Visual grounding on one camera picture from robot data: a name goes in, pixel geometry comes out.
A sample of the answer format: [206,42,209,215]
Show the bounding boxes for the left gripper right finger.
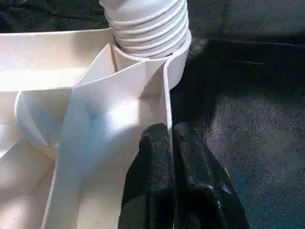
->
[173,122,250,229]

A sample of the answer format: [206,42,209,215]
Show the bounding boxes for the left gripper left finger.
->
[118,123,177,229]

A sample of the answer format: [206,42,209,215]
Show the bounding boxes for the white plastic table top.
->
[0,28,193,229]

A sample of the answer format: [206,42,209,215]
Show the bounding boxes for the white plastic table leg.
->
[98,0,190,59]

